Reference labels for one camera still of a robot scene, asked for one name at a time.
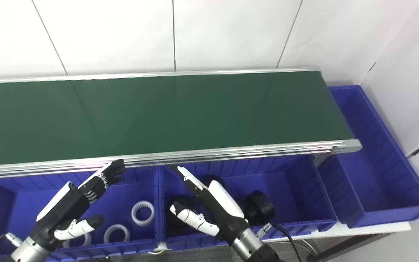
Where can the blue plastic bin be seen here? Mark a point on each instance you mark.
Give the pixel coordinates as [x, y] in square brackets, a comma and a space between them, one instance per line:
[24, 203]
[376, 174]
[296, 193]

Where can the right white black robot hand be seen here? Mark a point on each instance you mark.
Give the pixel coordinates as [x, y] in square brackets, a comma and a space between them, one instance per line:
[224, 203]

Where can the black round plastic part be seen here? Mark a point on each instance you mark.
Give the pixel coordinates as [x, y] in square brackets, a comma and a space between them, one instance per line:
[260, 207]
[215, 180]
[180, 200]

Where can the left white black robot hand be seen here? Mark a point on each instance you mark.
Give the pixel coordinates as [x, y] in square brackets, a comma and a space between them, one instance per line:
[64, 207]

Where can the green conveyor belt aluminium frame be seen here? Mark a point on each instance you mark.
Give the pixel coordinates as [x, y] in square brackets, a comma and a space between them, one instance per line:
[176, 116]

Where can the aluminium conveyor leg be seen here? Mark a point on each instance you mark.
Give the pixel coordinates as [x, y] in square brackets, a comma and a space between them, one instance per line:
[321, 159]

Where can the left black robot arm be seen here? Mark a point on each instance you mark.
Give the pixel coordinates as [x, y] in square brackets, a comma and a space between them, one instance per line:
[27, 251]

